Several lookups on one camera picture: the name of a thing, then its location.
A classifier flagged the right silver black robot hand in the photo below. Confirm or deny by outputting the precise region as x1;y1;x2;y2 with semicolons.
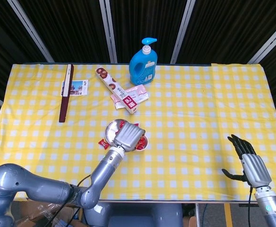
222;134;272;189

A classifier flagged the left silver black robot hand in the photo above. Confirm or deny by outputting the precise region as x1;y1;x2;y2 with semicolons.
113;122;146;152

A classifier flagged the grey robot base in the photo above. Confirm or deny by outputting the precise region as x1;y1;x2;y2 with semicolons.
83;201;183;227

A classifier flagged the silver metal plate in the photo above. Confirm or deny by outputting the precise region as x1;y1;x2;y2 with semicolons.
104;119;133;145

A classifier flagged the white paper cup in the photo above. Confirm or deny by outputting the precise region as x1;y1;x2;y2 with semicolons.
132;133;149;152

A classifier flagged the long white red-label box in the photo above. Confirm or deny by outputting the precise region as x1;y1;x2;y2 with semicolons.
95;67;138;115

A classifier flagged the pink white flat packet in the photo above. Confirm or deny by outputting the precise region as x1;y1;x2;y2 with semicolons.
110;84;149;110

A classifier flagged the yellow white checkered tablecloth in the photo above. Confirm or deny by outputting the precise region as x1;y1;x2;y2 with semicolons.
0;62;276;201

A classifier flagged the blue detergent pump bottle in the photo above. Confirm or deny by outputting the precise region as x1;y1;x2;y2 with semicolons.
129;37;158;86

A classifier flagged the photo postcard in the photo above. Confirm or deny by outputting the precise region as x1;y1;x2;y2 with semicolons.
61;79;89;96

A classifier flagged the long dark maroon box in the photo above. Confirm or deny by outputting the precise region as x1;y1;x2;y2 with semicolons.
58;64;74;123

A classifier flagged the metal table leg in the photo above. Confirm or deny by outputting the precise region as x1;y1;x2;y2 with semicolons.
194;202;201;227

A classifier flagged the brown cardboard box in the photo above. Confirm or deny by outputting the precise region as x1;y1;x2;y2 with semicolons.
10;200;82;227

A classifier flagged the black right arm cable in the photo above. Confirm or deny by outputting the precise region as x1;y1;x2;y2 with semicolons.
248;186;253;227

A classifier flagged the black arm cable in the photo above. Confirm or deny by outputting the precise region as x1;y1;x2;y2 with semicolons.
248;186;253;227
55;174;93;227

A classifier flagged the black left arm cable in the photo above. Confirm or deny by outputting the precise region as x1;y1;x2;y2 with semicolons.
55;174;93;227

